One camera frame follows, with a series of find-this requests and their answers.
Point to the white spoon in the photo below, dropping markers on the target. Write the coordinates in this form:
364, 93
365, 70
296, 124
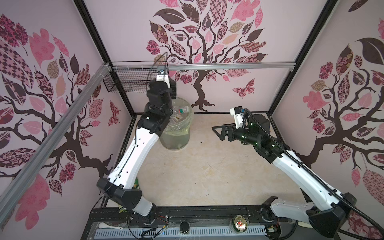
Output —
103, 225

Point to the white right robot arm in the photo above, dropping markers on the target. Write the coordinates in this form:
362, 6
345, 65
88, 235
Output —
329, 208

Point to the aluminium rail back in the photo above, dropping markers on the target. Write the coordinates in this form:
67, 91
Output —
221, 66

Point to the clear bottle green cap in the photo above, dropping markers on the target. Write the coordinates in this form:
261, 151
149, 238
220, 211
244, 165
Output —
181, 110

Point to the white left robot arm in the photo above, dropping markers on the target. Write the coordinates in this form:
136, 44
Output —
119, 185

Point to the tin can on base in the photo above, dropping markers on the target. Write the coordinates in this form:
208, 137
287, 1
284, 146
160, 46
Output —
238, 224

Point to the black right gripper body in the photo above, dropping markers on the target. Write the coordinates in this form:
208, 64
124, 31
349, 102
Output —
241, 135

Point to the aluminium rail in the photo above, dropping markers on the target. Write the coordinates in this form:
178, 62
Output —
221, 66
24, 179

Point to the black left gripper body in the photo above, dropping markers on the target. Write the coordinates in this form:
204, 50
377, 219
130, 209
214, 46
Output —
173, 93

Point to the grey mesh waste bin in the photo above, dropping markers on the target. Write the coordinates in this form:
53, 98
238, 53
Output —
175, 142

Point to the black wire wall basket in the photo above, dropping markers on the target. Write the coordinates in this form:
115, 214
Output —
130, 81

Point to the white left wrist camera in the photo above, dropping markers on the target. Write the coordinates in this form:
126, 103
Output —
162, 76

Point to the aluminium rail left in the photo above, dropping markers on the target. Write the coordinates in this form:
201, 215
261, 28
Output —
24, 179

